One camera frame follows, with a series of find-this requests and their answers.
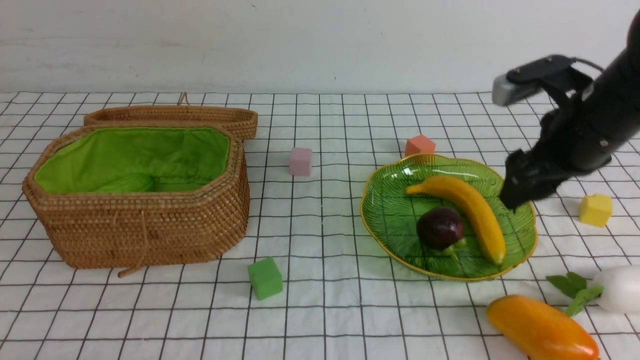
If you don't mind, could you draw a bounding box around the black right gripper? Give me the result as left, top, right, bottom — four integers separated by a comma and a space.
499, 109, 611, 211

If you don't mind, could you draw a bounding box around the yellow plastic banana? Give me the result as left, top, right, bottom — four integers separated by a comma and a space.
406, 174, 506, 267

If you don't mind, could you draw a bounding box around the white plastic radish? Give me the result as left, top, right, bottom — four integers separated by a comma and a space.
546, 265, 640, 317

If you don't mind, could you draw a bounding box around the dark purple mangosteen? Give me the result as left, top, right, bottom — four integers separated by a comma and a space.
416, 206, 467, 256

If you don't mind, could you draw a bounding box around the orange plastic mango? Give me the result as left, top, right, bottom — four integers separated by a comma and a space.
486, 294, 601, 360

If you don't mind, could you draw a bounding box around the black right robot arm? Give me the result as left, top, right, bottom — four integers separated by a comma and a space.
491, 14, 640, 211

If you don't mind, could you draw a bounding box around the yellow foam cube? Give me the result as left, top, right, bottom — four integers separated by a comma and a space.
578, 193, 613, 228

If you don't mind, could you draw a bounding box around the orange foam cube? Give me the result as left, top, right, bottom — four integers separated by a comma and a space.
404, 134, 437, 157

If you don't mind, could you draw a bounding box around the green glass leaf plate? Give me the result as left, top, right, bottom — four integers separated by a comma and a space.
359, 153, 538, 282

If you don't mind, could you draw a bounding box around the pink foam cube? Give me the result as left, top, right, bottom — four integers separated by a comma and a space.
288, 146, 313, 177

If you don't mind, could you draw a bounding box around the woven wicker basket lid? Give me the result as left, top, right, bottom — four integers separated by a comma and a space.
83, 92, 259, 141

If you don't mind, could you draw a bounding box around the green foam cube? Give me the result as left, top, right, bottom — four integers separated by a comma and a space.
247, 257, 284, 301

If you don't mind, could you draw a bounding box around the woven wicker basket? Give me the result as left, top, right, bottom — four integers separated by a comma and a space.
22, 120, 250, 277

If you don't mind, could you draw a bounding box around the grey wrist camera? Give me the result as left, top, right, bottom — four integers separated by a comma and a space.
491, 54, 593, 107

